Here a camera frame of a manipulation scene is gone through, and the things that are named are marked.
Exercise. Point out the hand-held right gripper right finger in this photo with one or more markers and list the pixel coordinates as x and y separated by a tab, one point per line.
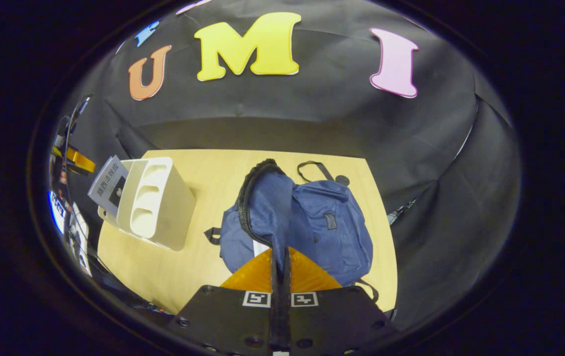
337	321

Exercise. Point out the cream plastic bookshelf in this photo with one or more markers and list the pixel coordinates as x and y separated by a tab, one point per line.
173	202

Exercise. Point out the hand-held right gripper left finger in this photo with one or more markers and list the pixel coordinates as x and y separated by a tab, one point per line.
223	321

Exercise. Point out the pale blue book dark picture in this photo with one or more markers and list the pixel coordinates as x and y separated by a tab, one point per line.
109	185

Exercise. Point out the blue schoolbag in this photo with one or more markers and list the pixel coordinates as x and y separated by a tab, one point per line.
347	242

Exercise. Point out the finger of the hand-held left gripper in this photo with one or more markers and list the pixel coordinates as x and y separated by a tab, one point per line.
79	160

